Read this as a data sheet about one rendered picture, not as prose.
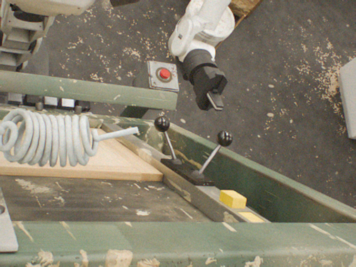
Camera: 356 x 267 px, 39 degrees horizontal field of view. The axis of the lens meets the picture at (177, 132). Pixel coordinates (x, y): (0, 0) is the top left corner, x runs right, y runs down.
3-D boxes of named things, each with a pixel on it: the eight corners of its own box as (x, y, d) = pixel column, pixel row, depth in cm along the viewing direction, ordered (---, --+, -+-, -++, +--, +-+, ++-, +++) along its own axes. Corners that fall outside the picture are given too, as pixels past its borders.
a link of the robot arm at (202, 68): (238, 77, 134) (223, 50, 142) (206, 73, 130) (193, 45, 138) (219, 112, 142) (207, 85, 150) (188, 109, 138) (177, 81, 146)
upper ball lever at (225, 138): (196, 182, 114) (231, 134, 115) (204, 187, 110) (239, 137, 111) (184, 173, 112) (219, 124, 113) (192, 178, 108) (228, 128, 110)
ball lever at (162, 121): (181, 161, 124) (163, 112, 120) (187, 165, 121) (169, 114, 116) (167, 168, 123) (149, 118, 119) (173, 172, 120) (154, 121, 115)
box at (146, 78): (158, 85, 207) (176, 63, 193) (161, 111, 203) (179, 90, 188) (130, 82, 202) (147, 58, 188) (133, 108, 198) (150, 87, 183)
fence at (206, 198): (114, 135, 175) (115, 124, 174) (269, 245, 90) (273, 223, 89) (100, 134, 172) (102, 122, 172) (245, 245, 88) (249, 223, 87)
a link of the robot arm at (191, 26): (200, 67, 150) (221, 25, 145) (176, 58, 145) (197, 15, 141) (191, 58, 155) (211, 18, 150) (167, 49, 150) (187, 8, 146)
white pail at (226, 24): (207, 36, 336) (244, -9, 298) (209, 74, 323) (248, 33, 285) (163, 24, 324) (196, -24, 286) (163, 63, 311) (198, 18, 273)
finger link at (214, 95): (213, 108, 131) (207, 92, 135) (224, 109, 133) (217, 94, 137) (216, 103, 130) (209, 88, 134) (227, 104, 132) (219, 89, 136)
